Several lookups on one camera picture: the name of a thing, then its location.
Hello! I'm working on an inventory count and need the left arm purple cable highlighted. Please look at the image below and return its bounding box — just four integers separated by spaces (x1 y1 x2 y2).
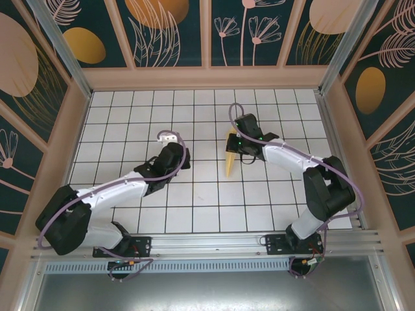
37 129 192 282

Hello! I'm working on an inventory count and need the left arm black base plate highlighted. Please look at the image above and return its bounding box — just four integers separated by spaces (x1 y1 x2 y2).
93 235 152 259

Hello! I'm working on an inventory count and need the aluminium frame bar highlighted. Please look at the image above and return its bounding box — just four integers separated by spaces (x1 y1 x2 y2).
14 259 46 311
369 249 406 311

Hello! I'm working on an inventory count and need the grey metal sheet panel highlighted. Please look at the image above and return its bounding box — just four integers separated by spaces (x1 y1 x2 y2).
32 271 386 311

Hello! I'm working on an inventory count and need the grey slotted cable duct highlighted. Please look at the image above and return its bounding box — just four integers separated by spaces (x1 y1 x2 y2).
43 260 292 275

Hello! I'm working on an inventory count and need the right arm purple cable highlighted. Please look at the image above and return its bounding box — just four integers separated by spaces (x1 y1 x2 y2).
228 102 363 280

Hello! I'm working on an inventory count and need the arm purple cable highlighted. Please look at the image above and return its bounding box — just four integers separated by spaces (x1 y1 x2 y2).
37 129 192 282
228 102 363 280

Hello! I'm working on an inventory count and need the aluminium corner post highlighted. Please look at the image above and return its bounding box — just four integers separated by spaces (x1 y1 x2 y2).
25 0 95 100
316 0 381 97

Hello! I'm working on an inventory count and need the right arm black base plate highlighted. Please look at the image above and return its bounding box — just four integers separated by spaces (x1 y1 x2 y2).
265 233 325 257

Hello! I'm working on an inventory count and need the small circuit board blue light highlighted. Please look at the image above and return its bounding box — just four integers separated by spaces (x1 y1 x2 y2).
108 259 139 270

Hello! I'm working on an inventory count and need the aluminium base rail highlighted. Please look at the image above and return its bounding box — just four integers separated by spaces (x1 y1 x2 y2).
30 229 386 262

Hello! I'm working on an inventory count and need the small green circuit board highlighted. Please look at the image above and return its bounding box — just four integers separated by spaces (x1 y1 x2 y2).
303 255 325 270

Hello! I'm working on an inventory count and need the aluminium side rail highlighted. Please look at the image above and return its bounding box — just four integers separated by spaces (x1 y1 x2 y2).
314 90 369 231

